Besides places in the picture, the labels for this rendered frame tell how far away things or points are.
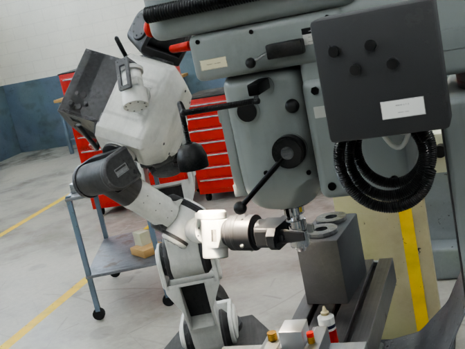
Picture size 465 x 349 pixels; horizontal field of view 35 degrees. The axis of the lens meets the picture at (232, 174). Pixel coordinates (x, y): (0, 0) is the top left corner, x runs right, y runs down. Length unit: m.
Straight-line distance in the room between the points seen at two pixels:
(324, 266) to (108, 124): 0.70
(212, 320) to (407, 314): 1.41
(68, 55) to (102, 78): 10.41
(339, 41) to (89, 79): 0.98
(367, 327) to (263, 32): 0.81
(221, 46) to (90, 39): 10.68
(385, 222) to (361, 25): 2.38
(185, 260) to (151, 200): 0.42
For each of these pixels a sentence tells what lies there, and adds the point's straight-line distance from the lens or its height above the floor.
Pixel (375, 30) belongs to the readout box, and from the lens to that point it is 1.21.
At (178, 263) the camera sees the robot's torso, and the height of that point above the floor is 1.01.
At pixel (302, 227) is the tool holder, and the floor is 1.25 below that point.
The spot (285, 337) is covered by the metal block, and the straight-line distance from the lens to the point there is 1.62.
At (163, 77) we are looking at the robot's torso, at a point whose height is 1.62.
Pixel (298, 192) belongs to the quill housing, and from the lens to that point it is 1.61.
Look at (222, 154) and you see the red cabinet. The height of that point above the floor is 0.46.
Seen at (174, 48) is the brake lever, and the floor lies 1.70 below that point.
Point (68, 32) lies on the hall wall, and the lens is 12.38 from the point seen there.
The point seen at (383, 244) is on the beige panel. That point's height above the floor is 0.53.
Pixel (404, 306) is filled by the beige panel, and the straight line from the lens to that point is 3.69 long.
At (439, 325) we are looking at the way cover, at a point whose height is 0.94.
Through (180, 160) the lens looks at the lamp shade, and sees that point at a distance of 1.70.
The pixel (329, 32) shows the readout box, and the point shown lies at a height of 1.70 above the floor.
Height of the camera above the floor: 1.78
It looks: 13 degrees down
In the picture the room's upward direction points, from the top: 12 degrees counter-clockwise
